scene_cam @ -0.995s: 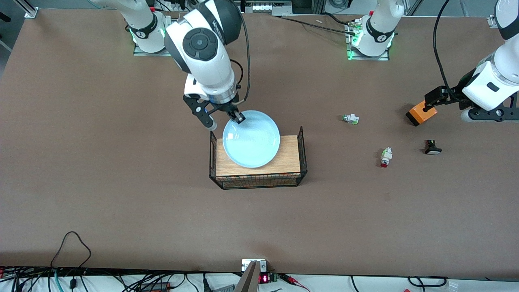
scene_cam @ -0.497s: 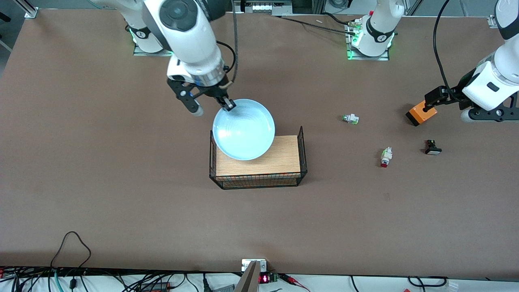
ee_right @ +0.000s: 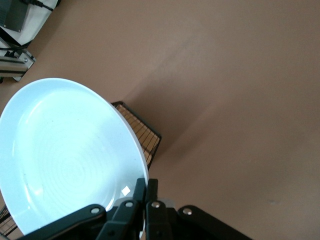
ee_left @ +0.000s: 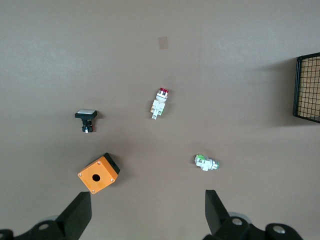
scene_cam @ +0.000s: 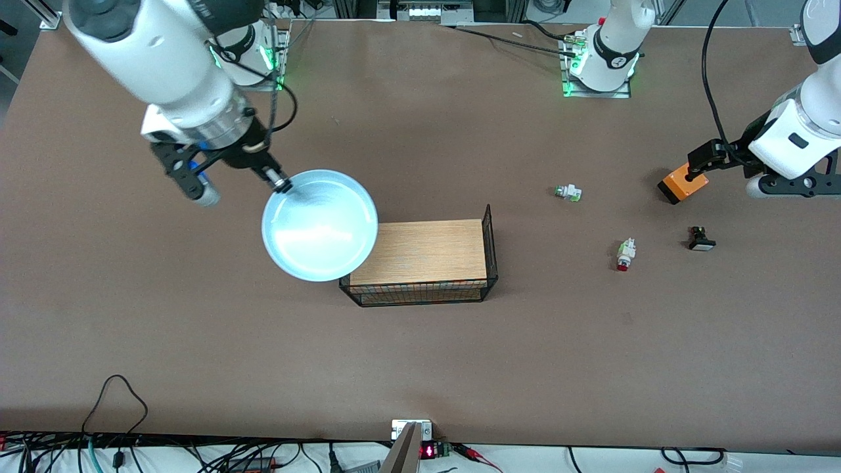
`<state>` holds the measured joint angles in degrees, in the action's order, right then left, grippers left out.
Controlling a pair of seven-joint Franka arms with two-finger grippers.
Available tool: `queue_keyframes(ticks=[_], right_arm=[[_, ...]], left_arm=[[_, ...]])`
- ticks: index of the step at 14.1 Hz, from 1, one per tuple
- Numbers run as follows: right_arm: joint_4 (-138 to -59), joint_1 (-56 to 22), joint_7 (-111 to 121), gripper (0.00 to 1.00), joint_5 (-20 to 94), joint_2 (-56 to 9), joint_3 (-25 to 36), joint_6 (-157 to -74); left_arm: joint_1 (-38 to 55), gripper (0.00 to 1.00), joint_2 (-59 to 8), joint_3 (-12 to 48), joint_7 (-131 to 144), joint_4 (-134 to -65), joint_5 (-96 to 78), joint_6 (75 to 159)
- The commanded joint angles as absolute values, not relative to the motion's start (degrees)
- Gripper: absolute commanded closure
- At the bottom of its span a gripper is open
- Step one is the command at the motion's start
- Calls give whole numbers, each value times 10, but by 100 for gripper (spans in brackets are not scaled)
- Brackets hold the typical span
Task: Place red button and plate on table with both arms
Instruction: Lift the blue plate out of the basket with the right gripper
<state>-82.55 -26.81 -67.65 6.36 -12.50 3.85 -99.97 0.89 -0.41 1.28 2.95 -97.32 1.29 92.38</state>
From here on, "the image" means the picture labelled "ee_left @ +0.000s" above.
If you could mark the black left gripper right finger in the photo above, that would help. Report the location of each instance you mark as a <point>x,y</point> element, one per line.
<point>217,217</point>

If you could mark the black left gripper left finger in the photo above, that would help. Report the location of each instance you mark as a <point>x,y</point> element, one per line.
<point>75,215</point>

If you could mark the red push button switch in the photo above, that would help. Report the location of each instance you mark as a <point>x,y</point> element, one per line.
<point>158,105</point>

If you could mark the black square white-cap button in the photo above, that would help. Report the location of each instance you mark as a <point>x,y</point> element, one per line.
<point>86,114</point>

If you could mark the brown tape patch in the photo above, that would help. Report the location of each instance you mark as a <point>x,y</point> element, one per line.
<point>163,42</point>

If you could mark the orange button enclosure box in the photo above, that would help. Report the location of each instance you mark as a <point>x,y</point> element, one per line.
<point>106,172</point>

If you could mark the green push button switch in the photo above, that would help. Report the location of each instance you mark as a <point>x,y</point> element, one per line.
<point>206,162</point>

